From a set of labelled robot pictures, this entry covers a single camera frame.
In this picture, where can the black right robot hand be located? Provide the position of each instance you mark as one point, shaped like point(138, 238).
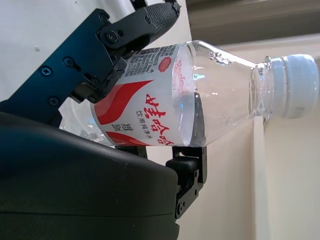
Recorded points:
point(75, 190)

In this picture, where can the clear plastic water bottle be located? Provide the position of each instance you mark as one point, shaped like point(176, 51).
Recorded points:
point(150, 100)

